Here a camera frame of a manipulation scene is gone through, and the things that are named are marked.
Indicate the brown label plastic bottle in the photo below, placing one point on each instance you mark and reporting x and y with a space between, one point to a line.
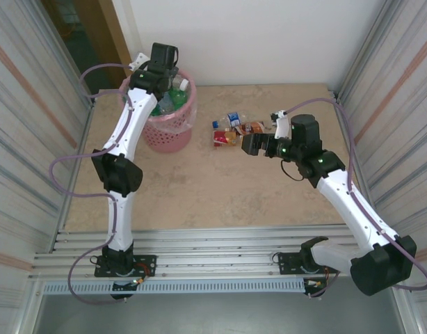
253 127

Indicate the red gold label bottle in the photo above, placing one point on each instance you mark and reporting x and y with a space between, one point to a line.
220 138

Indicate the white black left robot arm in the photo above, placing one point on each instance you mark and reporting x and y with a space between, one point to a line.
130 121

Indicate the clear plastic bin liner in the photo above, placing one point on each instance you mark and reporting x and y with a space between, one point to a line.
191 115

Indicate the pink plastic mesh bin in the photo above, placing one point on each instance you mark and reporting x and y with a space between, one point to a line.
168 139

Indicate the brown wooden door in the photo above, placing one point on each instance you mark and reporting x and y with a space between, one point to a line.
102 28

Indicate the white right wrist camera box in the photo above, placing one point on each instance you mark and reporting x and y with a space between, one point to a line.
282 128

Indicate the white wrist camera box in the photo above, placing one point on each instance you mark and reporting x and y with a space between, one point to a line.
282 128
138 59

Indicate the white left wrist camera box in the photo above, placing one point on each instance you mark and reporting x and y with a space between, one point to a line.
138 59

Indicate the aluminium rail frame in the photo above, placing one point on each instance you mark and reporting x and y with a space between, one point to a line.
217 250

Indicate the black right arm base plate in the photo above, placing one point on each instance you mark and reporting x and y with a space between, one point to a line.
286 259

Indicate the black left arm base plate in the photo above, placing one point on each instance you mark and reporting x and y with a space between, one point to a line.
145 261

